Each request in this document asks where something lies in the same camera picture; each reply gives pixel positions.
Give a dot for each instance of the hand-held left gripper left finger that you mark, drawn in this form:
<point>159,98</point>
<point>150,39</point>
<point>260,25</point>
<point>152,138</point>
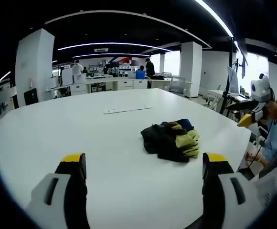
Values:
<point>64,190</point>

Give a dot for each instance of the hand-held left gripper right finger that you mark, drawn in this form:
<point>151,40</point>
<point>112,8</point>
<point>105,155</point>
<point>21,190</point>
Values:
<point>220,190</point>

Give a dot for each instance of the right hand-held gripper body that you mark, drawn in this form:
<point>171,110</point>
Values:
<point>261,88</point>

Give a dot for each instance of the dark yellow blue garment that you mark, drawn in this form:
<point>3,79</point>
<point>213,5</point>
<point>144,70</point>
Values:
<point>169,140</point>

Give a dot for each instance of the person's right hand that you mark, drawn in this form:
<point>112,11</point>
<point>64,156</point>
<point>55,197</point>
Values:
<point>272,109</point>

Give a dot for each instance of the white side desk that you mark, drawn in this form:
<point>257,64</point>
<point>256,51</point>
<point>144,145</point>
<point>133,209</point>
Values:
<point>222,94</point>

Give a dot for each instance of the computer monitor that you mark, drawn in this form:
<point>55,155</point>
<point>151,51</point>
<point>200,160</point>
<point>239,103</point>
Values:
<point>233,81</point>

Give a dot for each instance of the grey mesh office chair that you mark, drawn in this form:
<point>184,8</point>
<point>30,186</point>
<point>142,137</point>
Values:
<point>177,86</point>

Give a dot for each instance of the white drawer cabinet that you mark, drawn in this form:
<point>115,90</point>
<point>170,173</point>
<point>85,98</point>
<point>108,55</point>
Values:
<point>78,88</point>

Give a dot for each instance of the white box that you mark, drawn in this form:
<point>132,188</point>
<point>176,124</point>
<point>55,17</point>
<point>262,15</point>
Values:
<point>67,76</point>

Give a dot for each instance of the long white office desk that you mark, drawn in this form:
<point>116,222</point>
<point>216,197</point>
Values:
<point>119,82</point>

